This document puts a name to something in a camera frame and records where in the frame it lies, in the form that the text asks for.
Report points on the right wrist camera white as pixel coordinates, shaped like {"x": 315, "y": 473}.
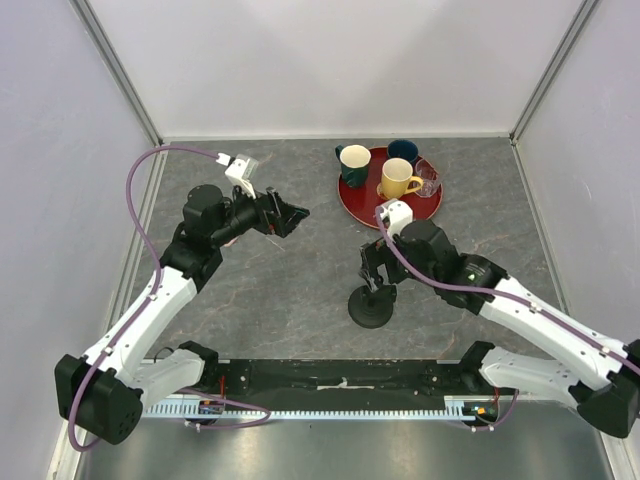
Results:
{"x": 393, "y": 216}

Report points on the yellow mug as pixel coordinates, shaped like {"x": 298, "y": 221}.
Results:
{"x": 398, "y": 179}

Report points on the slotted cable duct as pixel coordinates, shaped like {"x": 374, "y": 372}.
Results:
{"x": 195, "y": 409}

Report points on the dark blue mug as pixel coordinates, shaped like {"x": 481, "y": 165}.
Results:
{"x": 404, "y": 149}

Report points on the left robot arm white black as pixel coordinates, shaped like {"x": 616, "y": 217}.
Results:
{"x": 106, "y": 390}

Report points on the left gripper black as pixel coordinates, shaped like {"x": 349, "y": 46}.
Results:
{"x": 290, "y": 215}

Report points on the right aluminium frame post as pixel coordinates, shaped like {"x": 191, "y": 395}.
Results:
{"x": 560, "y": 55}

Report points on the left aluminium frame post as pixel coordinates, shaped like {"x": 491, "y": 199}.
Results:
{"x": 103, "y": 44}

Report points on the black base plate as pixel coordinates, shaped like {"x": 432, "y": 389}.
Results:
{"x": 344, "y": 384}

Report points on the green mug cream inside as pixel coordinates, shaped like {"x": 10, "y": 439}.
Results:
{"x": 354, "y": 164}

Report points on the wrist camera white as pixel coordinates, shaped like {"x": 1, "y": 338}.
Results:
{"x": 393, "y": 216}
{"x": 239, "y": 172}

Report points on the black phone stand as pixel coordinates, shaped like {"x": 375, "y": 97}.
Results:
{"x": 372, "y": 309}

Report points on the clear glass cup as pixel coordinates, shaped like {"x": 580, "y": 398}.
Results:
{"x": 431, "y": 179}

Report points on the phone with pink case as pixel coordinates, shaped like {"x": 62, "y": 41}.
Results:
{"x": 231, "y": 242}

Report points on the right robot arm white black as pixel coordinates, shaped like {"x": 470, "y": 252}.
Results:
{"x": 587, "y": 371}

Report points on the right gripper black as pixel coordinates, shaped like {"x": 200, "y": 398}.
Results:
{"x": 374, "y": 254}

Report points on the aluminium frame post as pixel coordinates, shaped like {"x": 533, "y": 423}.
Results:
{"x": 560, "y": 55}
{"x": 103, "y": 44}

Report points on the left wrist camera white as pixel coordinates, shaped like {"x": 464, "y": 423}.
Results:
{"x": 239, "y": 172}

